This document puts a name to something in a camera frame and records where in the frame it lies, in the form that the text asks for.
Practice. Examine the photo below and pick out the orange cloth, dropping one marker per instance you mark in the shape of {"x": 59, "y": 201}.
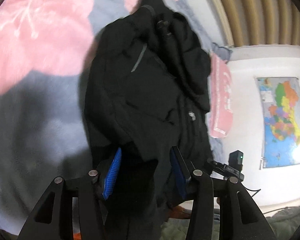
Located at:
{"x": 180, "y": 212}

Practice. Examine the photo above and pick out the colourful wall map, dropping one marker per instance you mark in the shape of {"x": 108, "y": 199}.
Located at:
{"x": 282, "y": 120}

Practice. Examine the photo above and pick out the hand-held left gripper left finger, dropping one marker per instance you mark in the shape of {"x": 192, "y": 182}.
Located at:
{"x": 112, "y": 177}

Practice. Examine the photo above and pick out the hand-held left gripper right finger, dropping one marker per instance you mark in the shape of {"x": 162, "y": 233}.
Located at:
{"x": 178, "y": 175}

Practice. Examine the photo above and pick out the grey pink floral blanket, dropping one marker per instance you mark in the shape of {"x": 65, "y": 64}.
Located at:
{"x": 40, "y": 42}

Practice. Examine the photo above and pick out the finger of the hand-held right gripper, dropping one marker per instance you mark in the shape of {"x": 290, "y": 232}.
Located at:
{"x": 215, "y": 166}

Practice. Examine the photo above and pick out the grey pillow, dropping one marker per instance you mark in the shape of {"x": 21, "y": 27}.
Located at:
{"x": 222, "y": 52}

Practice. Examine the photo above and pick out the pink pillow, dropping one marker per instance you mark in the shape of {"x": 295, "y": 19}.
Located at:
{"x": 221, "y": 100}

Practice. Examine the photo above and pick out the black hooded jacket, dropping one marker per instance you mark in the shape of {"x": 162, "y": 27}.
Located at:
{"x": 145, "y": 100}

